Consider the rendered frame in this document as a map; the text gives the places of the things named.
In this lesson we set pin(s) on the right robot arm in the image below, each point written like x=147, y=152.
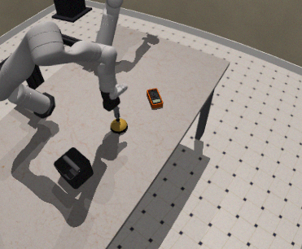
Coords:
x=45, y=43

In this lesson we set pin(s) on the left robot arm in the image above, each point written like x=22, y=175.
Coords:
x=107, y=29

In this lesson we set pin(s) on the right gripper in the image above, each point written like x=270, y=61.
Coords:
x=110, y=93

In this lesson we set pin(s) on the orange handheld multimeter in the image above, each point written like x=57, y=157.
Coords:
x=154, y=98

